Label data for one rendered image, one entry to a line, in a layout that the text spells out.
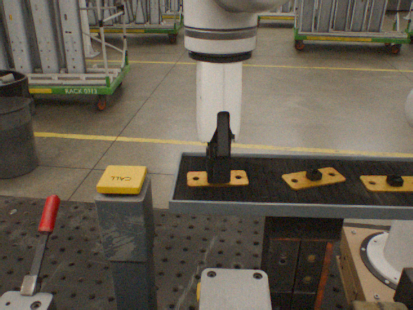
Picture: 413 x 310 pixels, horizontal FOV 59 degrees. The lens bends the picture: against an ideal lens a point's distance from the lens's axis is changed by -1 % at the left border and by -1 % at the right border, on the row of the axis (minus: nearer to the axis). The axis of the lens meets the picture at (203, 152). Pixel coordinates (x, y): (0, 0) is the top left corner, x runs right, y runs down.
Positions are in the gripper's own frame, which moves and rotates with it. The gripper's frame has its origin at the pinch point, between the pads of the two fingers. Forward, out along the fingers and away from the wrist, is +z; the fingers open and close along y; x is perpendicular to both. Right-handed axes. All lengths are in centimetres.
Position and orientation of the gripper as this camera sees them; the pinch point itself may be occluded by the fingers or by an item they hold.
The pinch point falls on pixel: (217, 164)
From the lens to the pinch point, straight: 51.3
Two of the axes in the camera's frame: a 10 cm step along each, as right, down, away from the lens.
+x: 10.0, -0.3, 0.5
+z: 0.0, 8.9, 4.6
